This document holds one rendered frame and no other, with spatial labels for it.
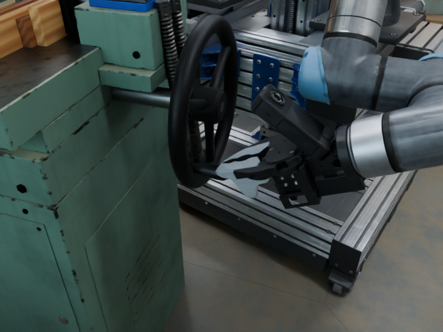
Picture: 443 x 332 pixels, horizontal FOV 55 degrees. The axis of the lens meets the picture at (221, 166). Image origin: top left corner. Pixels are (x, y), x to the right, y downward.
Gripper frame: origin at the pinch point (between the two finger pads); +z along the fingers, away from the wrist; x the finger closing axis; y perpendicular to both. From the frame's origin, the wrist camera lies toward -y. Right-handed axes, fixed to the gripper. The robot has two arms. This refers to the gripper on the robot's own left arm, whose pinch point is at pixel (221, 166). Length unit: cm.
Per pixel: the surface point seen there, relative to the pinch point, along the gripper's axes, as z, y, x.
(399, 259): 2, 90, 65
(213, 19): -3.2, -18.2, 12.4
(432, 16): -10, 80, 285
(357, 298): 12, 83, 44
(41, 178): 20.5, -11.5, -12.2
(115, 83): 14.9, -16.4, 5.7
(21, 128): 15.5, -19.5, -13.0
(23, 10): 23.3, -32.7, 5.7
